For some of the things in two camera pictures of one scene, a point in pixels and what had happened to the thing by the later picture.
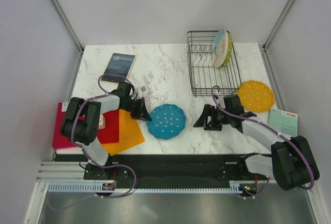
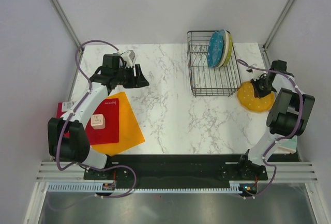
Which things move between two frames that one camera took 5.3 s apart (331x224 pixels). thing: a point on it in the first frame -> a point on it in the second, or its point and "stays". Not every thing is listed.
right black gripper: x=210 y=110 -> x=258 y=93
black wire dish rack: x=205 y=75 stays
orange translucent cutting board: x=130 y=134 stays
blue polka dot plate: x=168 y=121 -> x=215 y=49
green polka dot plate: x=230 y=48 stays
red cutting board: x=110 y=134 stays
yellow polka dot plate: x=256 y=96 stays
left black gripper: x=141 y=113 -> x=136 y=81
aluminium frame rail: x=60 y=172 stays
